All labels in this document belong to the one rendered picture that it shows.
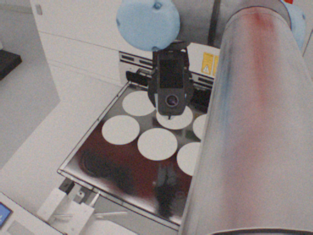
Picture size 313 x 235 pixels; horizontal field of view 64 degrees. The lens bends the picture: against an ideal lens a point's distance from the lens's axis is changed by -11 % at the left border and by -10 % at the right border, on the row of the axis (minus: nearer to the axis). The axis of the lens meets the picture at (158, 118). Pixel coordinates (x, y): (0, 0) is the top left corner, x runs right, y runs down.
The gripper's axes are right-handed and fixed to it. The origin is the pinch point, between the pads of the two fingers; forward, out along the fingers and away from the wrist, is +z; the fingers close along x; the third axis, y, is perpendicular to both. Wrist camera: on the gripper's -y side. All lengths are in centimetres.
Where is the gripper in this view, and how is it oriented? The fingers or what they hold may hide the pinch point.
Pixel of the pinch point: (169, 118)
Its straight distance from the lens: 60.9
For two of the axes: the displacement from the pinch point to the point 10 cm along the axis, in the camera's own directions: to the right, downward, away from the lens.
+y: -0.1, -7.5, 6.6
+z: 0.0, 6.6, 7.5
